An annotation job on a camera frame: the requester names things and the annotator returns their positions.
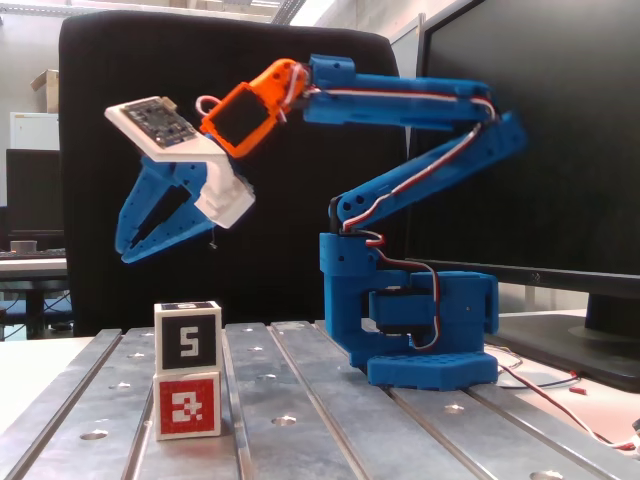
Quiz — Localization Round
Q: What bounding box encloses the white cabinet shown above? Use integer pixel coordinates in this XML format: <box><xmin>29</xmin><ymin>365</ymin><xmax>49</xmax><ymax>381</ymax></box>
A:
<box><xmin>9</xmin><ymin>111</ymin><xmax>60</xmax><ymax>150</ymax></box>

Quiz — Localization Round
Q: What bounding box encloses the red cube with white marker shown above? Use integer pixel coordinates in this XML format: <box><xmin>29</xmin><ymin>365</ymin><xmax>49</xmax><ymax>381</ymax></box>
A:
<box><xmin>152</xmin><ymin>369</ymin><xmax>223</xmax><ymax>442</ymax></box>

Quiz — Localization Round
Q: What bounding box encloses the white camera mount with board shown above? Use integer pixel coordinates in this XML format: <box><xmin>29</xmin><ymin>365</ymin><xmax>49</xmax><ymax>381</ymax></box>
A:
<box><xmin>103</xmin><ymin>94</ymin><xmax>257</xmax><ymax>230</ymax></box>

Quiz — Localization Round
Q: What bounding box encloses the brown cardboard box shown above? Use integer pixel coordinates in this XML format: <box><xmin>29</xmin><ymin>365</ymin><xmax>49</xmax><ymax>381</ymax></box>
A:
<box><xmin>30</xmin><ymin>68</ymin><xmax>60</xmax><ymax>114</ymax></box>

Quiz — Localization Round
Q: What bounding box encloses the slotted aluminium base plate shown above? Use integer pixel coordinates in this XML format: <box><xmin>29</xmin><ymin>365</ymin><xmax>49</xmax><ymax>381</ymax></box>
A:
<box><xmin>0</xmin><ymin>319</ymin><xmax>640</xmax><ymax>480</ymax></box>

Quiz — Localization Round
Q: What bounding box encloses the black cube with number five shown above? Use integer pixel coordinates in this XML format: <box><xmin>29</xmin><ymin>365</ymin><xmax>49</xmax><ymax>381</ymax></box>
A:
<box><xmin>153</xmin><ymin>300</ymin><xmax>223</xmax><ymax>374</ymax></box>

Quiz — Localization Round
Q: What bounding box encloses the black Dell monitor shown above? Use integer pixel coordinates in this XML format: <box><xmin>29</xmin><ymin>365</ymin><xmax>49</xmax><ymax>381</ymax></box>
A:
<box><xmin>403</xmin><ymin>0</ymin><xmax>640</xmax><ymax>394</ymax></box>

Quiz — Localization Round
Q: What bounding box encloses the orange gripper body with servo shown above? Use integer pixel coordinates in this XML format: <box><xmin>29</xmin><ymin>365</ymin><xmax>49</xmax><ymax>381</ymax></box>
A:
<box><xmin>201</xmin><ymin>58</ymin><xmax>307</xmax><ymax>160</ymax></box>

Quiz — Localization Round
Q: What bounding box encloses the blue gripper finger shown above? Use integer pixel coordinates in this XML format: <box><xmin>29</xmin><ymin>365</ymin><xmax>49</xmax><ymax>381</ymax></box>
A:
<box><xmin>120</xmin><ymin>160</ymin><xmax>222</xmax><ymax>265</ymax></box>
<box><xmin>114</xmin><ymin>154</ymin><xmax>176</xmax><ymax>252</ymax></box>

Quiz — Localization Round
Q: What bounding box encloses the grey partition panel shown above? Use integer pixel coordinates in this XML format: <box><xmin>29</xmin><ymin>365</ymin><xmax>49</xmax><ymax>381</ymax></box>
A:
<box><xmin>389</xmin><ymin>14</ymin><xmax>426</xmax><ymax>81</ymax></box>

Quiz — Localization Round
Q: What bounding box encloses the red white black servo cable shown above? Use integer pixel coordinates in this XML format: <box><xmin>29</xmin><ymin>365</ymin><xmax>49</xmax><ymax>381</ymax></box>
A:
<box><xmin>196</xmin><ymin>64</ymin><xmax>501</xmax><ymax>351</ymax></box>

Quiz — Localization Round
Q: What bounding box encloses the black background monitor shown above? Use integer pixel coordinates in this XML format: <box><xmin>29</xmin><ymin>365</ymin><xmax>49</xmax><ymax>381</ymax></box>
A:
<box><xmin>5</xmin><ymin>148</ymin><xmax>65</xmax><ymax>237</ymax></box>

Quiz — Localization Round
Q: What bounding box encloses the red white cable on table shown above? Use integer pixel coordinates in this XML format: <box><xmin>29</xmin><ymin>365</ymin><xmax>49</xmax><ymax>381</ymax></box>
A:
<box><xmin>492</xmin><ymin>349</ymin><xmax>640</xmax><ymax>451</ymax></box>

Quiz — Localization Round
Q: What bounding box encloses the white background desk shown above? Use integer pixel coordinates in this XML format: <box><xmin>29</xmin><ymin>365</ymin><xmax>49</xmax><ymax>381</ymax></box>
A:
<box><xmin>0</xmin><ymin>255</ymin><xmax>69</xmax><ymax>282</ymax></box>

